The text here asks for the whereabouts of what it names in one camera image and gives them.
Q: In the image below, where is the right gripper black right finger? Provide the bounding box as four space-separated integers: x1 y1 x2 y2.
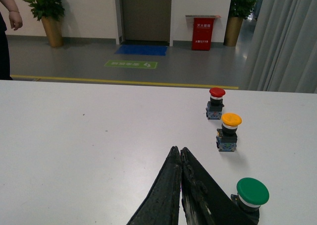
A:
180 147 260 225

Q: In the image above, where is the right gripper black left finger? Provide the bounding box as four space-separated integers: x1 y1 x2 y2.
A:
128 146 182 225

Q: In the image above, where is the yellow push button switch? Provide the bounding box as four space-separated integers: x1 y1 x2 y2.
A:
216 112 242 152

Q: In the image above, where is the bystander bare hand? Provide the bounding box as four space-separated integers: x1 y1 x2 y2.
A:
9 11 23 31

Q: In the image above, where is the green floor sign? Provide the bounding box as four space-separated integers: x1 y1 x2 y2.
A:
105 60 158 69

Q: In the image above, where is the blue floor mat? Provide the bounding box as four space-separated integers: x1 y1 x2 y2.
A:
115 45 167 56

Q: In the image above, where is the grey curtain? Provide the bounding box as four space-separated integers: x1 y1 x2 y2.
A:
242 0 317 93

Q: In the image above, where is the red fire extinguisher box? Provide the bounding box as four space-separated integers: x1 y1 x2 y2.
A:
186 15 221 51

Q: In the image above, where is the grey door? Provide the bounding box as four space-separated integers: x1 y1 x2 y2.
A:
115 0 172 46

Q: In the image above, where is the right potted plant gold pot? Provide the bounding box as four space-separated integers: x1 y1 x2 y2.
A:
224 0 256 47

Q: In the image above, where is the potted plant gold pot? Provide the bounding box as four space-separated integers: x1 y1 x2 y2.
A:
24 0 65 48
224 0 256 47

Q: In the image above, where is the left potted plant gold pot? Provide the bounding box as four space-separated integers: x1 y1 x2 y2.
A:
24 0 65 48

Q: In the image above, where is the person in black clothes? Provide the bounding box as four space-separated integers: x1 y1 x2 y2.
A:
0 0 19 80

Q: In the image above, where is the green push button switch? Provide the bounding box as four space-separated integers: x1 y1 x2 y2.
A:
230 177 269 225

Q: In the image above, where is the red push button switch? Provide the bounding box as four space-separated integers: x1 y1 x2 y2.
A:
206 87 226 120

